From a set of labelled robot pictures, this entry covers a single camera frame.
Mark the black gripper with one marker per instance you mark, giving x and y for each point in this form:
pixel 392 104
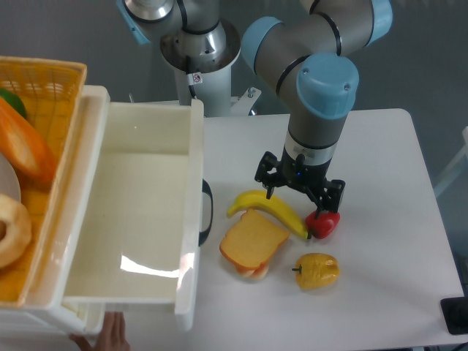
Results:
pixel 307 179

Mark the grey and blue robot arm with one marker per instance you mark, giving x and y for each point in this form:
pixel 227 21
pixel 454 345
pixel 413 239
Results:
pixel 306 65

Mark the top bread slice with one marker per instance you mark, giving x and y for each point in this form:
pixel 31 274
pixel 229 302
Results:
pixel 252 241

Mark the bread slice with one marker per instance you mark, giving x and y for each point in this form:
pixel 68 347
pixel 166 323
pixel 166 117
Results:
pixel 252 241
pixel 255 274

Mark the lower bread slice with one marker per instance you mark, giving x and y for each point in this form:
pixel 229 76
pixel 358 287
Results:
pixel 255 274

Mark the person's hand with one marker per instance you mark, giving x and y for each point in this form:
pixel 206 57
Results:
pixel 112 337

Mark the red bell pepper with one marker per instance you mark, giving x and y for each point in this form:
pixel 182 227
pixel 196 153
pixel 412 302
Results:
pixel 321 225

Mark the yellow banana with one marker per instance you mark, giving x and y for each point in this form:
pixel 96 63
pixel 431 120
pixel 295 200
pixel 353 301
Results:
pixel 274 206

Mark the yellow bell pepper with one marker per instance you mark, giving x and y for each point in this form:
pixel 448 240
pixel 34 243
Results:
pixel 316 270

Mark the white open drawer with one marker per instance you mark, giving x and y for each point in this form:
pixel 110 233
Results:
pixel 138 247

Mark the black device at table edge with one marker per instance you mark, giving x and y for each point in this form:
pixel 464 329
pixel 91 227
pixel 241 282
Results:
pixel 455 314

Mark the yellow wicker basket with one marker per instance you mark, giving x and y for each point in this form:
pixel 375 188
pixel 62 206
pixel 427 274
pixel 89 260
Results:
pixel 51 92

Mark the orange baguette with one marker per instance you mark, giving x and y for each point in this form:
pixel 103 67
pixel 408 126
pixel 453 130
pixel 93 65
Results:
pixel 25 148

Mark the white drawer cabinet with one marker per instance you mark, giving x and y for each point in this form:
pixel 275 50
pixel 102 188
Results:
pixel 44 313

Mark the white plate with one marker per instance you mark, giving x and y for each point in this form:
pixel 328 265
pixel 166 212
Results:
pixel 9 183

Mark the beige donut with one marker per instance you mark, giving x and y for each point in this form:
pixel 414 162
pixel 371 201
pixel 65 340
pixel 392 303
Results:
pixel 18 232

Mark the green vegetable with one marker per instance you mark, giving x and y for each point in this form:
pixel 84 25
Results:
pixel 14 101

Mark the black drawer handle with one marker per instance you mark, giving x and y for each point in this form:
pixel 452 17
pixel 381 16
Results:
pixel 207 212

